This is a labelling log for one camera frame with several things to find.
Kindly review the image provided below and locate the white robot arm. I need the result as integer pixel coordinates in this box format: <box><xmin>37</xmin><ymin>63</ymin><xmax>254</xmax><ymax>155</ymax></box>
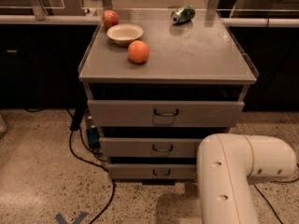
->
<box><xmin>196</xmin><ymin>133</ymin><xmax>297</xmax><ymax>224</ymax></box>

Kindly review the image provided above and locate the blue tape cross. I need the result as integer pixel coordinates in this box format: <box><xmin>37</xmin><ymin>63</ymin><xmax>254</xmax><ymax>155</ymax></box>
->
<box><xmin>54</xmin><ymin>211</ymin><xmax>89</xmax><ymax>224</ymax></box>

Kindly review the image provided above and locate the black floor cable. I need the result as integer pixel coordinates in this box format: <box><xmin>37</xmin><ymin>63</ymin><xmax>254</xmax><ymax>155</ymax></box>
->
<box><xmin>23</xmin><ymin>106</ymin><xmax>116</xmax><ymax>224</ymax></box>
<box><xmin>252</xmin><ymin>161</ymin><xmax>299</xmax><ymax>224</ymax></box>

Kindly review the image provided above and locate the white bowl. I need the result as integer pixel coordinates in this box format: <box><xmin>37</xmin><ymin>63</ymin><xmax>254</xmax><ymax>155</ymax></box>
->
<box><xmin>107</xmin><ymin>23</ymin><xmax>143</xmax><ymax>46</ymax></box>

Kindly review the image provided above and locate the red apple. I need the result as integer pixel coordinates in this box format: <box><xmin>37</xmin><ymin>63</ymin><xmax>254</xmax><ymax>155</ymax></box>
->
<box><xmin>103</xmin><ymin>9</ymin><xmax>119</xmax><ymax>29</ymax></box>

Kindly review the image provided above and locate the black counter cabinet left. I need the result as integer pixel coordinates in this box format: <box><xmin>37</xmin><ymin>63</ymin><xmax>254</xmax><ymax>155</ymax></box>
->
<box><xmin>0</xmin><ymin>24</ymin><xmax>96</xmax><ymax>108</ymax></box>

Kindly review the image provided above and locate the black counter cabinet right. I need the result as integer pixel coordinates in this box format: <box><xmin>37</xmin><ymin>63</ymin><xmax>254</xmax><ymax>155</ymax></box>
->
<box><xmin>229</xmin><ymin>25</ymin><xmax>299</xmax><ymax>111</ymax></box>

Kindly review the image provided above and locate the black counter cabinet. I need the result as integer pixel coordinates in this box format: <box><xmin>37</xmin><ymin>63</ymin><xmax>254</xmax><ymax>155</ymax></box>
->
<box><xmin>0</xmin><ymin>24</ymin><xmax>96</xmax><ymax>108</ymax></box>
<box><xmin>229</xmin><ymin>25</ymin><xmax>299</xmax><ymax>111</ymax></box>

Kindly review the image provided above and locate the orange fruit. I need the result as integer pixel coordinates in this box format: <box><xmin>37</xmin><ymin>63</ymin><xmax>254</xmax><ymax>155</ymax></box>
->
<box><xmin>128</xmin><ymin>40</ymin><xmax>150</xmax><ymax>63</ymax></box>

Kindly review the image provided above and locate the grey top drawer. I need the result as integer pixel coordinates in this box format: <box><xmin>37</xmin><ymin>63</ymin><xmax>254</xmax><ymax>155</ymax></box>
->
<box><xmin>88</xmin><ymin>100</ymin><xmax>244</xmax><ymax>128</ymax></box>

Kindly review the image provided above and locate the blue power box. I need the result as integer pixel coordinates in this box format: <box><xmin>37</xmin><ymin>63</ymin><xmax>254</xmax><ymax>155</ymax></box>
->
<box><xmin>86</xmin><ymin>127</ymin><xmax>100</xmax><ymax>148</ymax></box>

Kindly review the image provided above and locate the grey middle drawer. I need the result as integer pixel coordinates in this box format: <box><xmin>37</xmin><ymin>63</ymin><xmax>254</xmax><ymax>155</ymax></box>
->
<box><xmin>100</xmin><ymin>137</ymin><xmax>202</xmax><ymax>158</ymax></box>

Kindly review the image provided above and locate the green crushed soda can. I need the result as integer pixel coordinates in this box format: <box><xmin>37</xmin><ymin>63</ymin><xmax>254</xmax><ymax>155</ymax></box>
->
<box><xmin>171</xmin><ymin>6</ymin><xmax>195</xmax><ymax>24</ymax></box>

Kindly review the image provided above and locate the grey drawer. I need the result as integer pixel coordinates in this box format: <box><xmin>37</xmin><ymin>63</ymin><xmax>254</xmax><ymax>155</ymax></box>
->
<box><xmin>88</xmin><ymin>100</ymin><xmax>244</xmax><ymax>128</ymax></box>
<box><xmin>107</xmin><ymin>164</ymin><xmax>195</xmax><ymax>180</ymax></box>
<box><xmin>100</xmin><ymin>137</ymin><xmax>202</xmax><ymax>158</ymax></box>

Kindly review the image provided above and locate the black floor cable left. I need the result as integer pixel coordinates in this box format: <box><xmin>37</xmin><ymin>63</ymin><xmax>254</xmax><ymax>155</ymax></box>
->
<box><xmin>23</xmin><ymin>106</ymin><xmax>116</xmax><ymax>224</ymax></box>

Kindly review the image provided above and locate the black floor cable right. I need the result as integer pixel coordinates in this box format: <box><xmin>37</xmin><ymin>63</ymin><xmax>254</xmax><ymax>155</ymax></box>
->
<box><xmin>252</xmin><ymin>161</ymin><xmax>299</xmax><ymax>224</ymax></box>

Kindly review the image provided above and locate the grey bottom drawer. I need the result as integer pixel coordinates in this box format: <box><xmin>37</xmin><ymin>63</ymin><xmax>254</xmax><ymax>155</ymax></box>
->
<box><xmin>107</xmin><ymin>164</ymin><xmax>195</xmax><ymax>180</ymax></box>

